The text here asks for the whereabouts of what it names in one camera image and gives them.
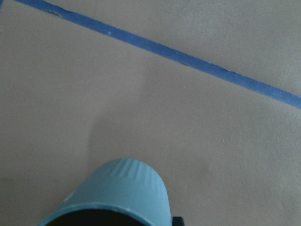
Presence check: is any blue cup yellow inside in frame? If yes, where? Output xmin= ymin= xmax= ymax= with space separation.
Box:
xmin=39 ymin=159 xmax=172 ymax=226

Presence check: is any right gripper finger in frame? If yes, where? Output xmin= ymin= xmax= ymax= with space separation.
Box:
xmin=172 ymin=216 xmax=184 ymax=226

